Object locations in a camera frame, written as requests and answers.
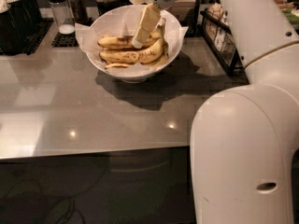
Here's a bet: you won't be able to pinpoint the spotted yellow banana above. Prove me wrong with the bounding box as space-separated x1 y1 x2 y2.
99 38 164 64
97 26 164 50

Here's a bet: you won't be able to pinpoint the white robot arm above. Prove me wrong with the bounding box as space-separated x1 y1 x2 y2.
190 0 299 224

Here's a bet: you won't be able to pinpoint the white bowl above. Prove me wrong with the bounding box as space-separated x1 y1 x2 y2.
84 4 184 84

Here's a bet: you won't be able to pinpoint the right edge yellow banana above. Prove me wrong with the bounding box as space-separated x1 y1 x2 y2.
149 42 168 68

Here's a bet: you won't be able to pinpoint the small bottom yellow banana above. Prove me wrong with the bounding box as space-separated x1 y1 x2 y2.
105 63 132 69

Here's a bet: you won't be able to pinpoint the brown napkin holder box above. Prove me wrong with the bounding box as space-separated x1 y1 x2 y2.
167 0 199 22

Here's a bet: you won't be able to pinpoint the glass pepper grinder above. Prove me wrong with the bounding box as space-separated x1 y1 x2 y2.
68 0 89 24

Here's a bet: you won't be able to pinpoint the glass salt shaker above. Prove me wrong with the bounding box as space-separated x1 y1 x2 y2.
49 0 75 35

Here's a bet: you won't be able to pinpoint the small black rubber mat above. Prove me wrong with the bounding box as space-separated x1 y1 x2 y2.
51 33 78 47

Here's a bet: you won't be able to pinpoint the large black rubber mat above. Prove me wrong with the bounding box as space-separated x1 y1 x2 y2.
0 18 53 55

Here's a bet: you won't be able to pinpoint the black container back left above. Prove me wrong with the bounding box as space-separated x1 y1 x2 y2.
24 0 42 25

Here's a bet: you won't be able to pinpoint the black container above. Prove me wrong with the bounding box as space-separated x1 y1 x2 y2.
24 0 42 25
0 0 34 54

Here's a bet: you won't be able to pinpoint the black container front left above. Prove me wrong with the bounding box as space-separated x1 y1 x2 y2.
0 0 34 54

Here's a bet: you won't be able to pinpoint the green sweetener packets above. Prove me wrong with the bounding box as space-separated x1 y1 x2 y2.
282 10 299 24

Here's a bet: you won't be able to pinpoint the black wire condiment rack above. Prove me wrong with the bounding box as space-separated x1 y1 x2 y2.
199 8 243 76

